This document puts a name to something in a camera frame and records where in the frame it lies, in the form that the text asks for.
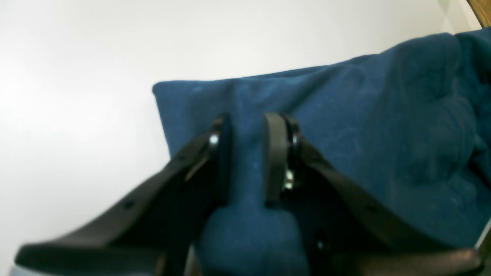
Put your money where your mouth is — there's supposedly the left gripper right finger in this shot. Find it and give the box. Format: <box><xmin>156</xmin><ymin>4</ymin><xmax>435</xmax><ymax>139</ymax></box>
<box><xmin>263</xmin><ymin>112</ymin><xmax>483</xmax><ymax>276</ymax></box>

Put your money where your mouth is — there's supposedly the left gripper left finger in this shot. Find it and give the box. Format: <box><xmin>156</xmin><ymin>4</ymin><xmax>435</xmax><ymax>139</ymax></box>
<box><xmin>15</xmin><ymin>115</ymin><xmax>232</xmax><ymax>276</ymax></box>

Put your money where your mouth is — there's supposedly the dark blue T-shirt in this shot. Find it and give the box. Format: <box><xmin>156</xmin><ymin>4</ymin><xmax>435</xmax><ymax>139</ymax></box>
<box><xmin>153</xmin><ymin>28</ymin><xmax>491</xmax><ymax>276</ymax></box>

